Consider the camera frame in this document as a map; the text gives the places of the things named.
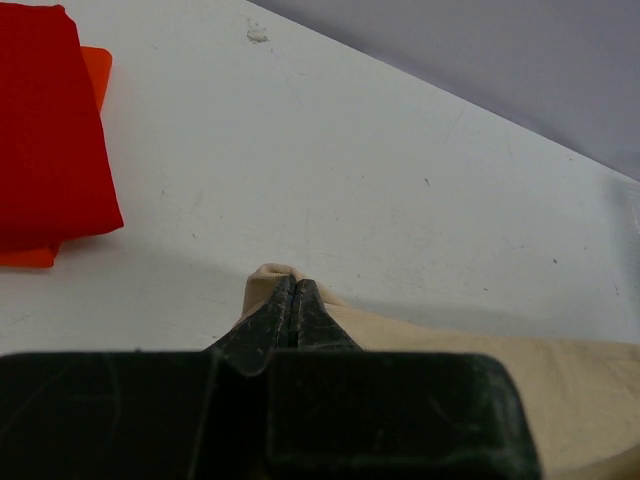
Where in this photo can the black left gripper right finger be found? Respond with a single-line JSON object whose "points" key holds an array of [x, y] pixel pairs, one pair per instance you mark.
{"points": [[313, 328]]}

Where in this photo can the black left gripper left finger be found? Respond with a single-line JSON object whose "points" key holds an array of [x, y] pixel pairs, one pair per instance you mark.
{"points": [[247, 345]]}

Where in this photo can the folded orange t shirt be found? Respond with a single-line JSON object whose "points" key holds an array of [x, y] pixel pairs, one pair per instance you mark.
{"points": [[98, 62]]}

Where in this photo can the folded red t shirt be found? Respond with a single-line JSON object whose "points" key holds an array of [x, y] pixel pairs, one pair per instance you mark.
{"points": [[56, 182]]}

